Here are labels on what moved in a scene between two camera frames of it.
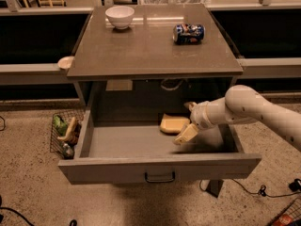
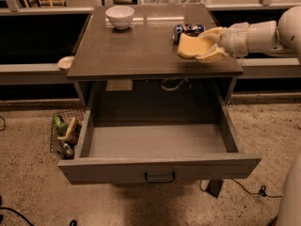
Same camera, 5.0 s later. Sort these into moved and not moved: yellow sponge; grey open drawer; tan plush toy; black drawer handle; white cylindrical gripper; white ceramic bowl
Moved: yellow sponge; white cylindrical gripper
Not moved: white ceramic bowl; grey open drawer; black drawer handle; tan plush toy
